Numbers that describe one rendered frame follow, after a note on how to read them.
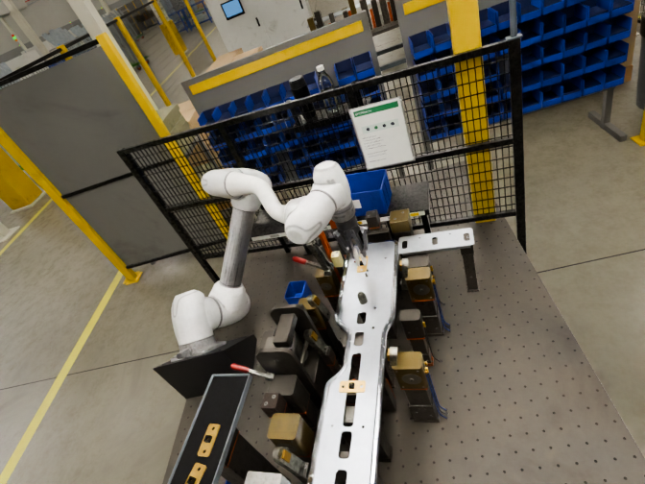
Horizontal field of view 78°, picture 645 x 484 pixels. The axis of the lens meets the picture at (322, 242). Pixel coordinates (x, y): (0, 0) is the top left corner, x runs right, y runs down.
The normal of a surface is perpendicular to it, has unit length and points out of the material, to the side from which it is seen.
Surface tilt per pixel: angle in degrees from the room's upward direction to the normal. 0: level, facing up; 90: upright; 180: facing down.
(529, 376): 0
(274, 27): 90
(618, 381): 0
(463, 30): 90
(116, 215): 90
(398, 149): 90
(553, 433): 0
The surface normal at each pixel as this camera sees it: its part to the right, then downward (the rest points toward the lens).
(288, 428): -0.33, -0.73
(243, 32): -0.01, 0.64
